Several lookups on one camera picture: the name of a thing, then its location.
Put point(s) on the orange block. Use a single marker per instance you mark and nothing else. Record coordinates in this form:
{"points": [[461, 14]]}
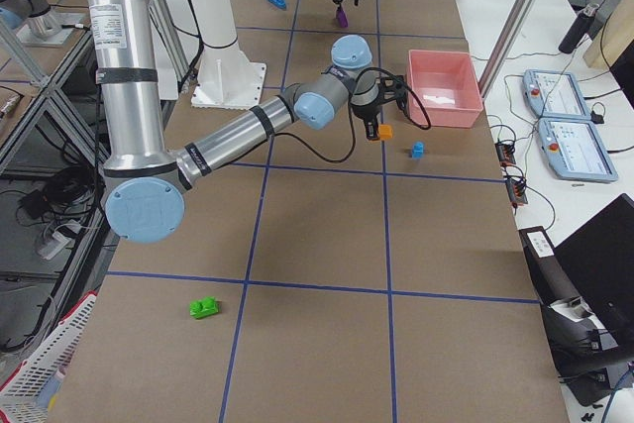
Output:
{"points": [[384, 132]]}

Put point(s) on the purple block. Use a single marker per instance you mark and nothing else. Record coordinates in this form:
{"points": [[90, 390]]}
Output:
{"points": [[341, 17]]}

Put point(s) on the small blue block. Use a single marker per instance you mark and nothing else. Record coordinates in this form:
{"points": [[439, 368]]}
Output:
{"points": [[417, 151]]}

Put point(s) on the green block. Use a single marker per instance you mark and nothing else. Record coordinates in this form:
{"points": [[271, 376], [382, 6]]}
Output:
{"points": [[204, 307]]}

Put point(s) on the pink plastic box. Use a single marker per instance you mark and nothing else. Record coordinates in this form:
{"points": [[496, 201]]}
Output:
{"points": [[446, 84]]}

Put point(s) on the upper teach pendant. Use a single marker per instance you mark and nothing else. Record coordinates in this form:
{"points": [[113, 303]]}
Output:
{"points": [[555, 94]]}

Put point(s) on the teach pendant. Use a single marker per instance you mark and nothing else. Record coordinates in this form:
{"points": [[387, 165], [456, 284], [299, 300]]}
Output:
{"points": [[555, 94], [574, 151]]}

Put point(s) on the lower teach pendant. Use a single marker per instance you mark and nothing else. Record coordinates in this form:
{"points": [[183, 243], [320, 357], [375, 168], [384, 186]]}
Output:
{"points": [[574, 151]]}

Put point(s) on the black water bottle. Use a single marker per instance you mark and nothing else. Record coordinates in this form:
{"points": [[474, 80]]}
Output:
{"points": [[579, 28]]}

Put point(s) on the black laptop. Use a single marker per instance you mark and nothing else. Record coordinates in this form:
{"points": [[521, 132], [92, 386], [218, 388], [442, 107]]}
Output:
{"points": [[598, 260]]}

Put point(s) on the white plastic basket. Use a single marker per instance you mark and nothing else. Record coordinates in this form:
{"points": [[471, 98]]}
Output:
{"points": [[30, 392]]}

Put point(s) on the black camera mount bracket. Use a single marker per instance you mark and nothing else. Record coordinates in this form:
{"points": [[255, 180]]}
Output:
{"points": [[393, 89]]}

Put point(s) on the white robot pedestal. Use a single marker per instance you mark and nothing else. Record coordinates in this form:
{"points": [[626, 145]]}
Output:
{"points": [[226, 77]]}

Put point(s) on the aluminium frame post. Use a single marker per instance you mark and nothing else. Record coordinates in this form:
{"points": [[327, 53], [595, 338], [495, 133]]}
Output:
{"points": [[503, 45]]}

